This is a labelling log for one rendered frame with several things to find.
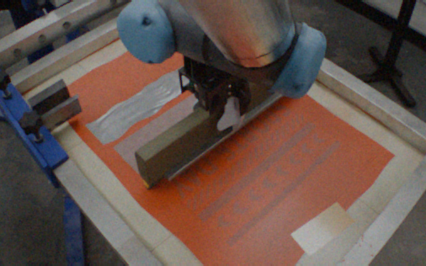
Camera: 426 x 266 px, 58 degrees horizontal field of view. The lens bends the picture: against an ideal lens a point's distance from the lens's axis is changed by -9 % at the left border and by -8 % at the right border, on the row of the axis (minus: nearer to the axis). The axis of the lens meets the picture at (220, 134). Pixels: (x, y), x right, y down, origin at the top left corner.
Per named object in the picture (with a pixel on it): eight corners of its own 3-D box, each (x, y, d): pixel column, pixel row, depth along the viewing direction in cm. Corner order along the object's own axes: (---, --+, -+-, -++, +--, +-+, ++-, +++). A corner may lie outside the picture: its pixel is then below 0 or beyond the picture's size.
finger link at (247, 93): (226, 109, 72) (219, 69, 66) (234, 103, 73) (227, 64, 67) (246, 120, 69) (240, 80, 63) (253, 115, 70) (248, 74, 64)
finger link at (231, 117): (214, 142, 74) (205, 103, 67) (237, 125, 76) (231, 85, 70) (226, 151, 72) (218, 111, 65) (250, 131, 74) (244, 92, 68)
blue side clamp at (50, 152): (77, 174, 75) (66, 151, 69) (55, 189, 72) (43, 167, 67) (15, 94, 88) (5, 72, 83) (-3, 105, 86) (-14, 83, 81)
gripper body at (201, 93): (179, 94, 68) (172, 37, 59) (217, 69, 72) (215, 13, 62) (211, 119, 65) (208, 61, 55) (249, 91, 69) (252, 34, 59)
